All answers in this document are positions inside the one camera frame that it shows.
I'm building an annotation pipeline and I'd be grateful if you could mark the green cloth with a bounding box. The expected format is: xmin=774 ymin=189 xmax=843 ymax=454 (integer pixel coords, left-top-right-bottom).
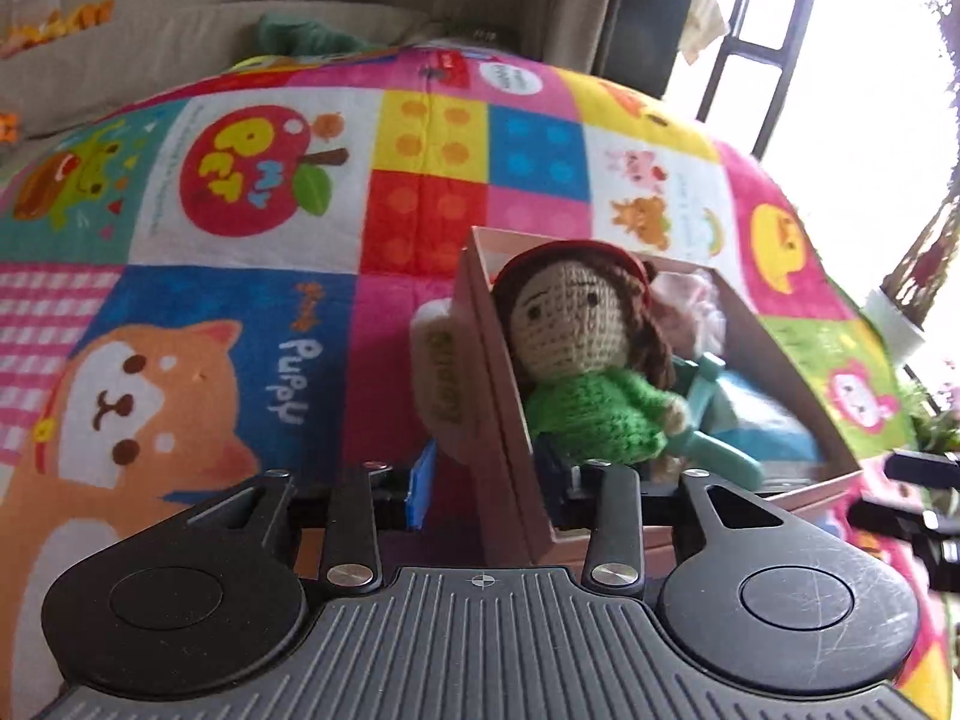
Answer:
xmin=255 ymin=11 xmax=376 ymax=57

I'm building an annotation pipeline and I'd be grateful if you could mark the beige sofa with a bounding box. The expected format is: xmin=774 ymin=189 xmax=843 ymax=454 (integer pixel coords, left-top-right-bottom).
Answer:
xmin=0 ymin=0 xmax=631 ymax=143

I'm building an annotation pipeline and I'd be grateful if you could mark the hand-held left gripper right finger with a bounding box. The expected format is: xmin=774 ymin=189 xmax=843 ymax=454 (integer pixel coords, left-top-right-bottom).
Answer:
xmin=544 ymin=454 xmax=822 ymax=602

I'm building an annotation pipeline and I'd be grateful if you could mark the black metal chair frame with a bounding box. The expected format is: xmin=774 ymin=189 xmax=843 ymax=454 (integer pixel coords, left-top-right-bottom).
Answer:
xmin=694 ymin=0 xmax=826 ymax=158

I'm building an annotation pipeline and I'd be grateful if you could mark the white potted plant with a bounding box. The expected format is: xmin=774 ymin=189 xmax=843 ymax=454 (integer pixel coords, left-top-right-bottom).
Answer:
xmin=862 ymin=195 xmax=960 ymax=368

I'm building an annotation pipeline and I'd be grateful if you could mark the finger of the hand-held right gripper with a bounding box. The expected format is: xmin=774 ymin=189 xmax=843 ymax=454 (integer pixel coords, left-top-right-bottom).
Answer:
xmin=851 ymin=495 xmax=960 ymax=590
xmin=883 ymin=448 xmax=960 ymax=482

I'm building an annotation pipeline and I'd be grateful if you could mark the crochet doll green sweater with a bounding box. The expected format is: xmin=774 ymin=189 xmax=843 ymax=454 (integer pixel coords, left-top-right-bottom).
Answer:
xmin=491 ymin=240 xmax=695 ymax=477

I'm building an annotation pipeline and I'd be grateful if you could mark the colourful printed blanket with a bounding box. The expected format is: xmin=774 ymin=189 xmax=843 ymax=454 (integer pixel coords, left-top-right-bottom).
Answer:
xmin=0 ymin=45 xmax=960 ymax=720

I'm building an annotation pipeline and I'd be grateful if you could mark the blue striped box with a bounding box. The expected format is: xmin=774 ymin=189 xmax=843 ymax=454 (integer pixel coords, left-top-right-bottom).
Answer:
xmin=709 ymin=371 xmax=822 ymax=477

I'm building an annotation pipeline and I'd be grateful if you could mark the pink cardboard box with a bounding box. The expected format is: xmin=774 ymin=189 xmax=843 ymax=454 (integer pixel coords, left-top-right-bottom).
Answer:
xmin=446 ymin=225 xmax=867 ymax=567

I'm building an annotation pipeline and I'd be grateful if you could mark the teal plastic toy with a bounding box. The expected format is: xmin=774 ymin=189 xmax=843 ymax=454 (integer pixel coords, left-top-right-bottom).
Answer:
xmin=660 ymin=356 xmax=767 ymax=490

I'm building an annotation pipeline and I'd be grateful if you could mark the beige curtain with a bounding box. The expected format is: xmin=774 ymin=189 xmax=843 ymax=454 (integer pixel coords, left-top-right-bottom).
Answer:
xmin=525 ymin=0 xmax=638 ymax=76

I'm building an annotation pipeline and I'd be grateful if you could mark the grey potted green plant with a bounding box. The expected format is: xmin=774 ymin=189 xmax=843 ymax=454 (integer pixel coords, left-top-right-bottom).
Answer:
xmin=900 ymin=379 xmax=960 ymax=455

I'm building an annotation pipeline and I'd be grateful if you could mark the pink soft toy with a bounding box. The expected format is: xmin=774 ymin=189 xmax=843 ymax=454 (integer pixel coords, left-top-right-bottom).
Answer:
xmin=649 ymin=266 xmax=728 ymax=361

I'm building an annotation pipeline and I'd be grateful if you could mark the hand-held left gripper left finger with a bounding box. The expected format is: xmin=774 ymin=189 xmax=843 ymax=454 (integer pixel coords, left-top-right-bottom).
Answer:
xmin=184 ymin=441 xmax=440 ymax=593

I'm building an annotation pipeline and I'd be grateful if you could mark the hanging beige cloth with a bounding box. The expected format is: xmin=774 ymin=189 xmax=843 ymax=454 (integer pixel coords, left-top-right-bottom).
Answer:
xmin=679 ymin=0 xmax=728 ymax=65

